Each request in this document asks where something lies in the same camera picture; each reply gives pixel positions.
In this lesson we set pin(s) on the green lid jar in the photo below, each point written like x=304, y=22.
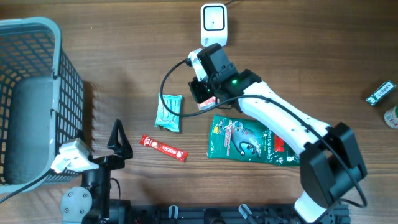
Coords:
x=390, y=117

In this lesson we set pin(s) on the light green wipes packet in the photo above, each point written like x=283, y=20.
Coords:
x=164, y=117

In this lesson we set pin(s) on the grey plastic mesh basket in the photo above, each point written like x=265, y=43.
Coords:
x=42, y=102

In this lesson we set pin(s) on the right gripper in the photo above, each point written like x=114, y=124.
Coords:
x=199, y=95

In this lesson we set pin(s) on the green 3M gloves package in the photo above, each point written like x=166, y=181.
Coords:
x=248, y=141

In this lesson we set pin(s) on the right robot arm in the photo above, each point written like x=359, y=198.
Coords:
x=331, y=163

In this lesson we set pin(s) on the green white slim box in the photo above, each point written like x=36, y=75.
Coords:
x=382, y=91

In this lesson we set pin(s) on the white barcode scanner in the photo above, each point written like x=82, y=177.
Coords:
x=214, y=24

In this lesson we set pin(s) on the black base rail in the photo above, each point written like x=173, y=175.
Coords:
x=267, y=214

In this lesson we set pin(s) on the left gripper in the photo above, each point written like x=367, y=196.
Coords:
x=122, y=150

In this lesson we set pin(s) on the red white package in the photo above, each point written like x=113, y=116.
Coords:
x=164, y=148

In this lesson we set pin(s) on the red white small box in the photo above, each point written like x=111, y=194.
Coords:
x=208, y=103

